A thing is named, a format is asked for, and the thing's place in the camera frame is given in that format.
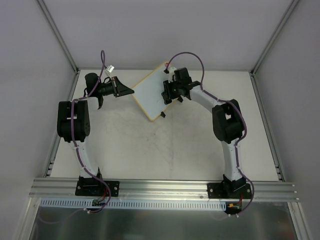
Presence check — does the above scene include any aluminium mounting rail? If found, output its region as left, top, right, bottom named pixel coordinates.
left=28, top=177, right=301, bottom=202

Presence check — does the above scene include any aluminium frame post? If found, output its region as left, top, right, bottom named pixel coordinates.
left=35, top=0, right=79, bottom=73
left=249, top=0, right=301, bottom=76

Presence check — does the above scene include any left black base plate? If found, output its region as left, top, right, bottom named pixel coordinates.
left=75, top=177, right=120, bottom=197

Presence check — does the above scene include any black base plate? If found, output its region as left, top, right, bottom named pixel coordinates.
left=206, top=182, right=252, bottom=200
left=75, top=177, right=120, bottom=197

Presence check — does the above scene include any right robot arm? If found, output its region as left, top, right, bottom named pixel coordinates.
left=161, top=67, right=247, bottom=198

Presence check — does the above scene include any right aluminium frame post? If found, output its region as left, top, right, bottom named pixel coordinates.
left=249, top=0, right=301, bottom=76

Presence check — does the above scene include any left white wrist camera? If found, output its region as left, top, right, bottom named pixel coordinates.
left=104, top=65, right=115, bottom=76

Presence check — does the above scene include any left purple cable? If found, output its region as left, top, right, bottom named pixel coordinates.
left=39, top=49, right=112, bottom=224

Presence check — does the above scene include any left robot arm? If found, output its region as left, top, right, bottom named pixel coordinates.
left=57, top=72, right=135, bottom=195

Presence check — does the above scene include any yellow-framed whiteboard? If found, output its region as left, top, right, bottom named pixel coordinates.
left=132, top=61, right=177, bottom=122

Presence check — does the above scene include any left aluminium frame post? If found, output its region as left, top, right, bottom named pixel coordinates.
left=35, top=0, right=79, bottom=73

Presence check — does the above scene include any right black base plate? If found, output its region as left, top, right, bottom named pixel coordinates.
left=206, top=182, right=252, bottom=200

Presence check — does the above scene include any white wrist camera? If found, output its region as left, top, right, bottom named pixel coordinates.
left=164, top=66, right=177, bottom=83
left=104, top=65, right=115, bottom=76

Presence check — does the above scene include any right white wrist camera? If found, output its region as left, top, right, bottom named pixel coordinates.
left=164, top=66, right=177, bottom=83

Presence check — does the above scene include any white slotted cable duct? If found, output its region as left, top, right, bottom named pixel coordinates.
left=39, top=198, right=227, bottom=212

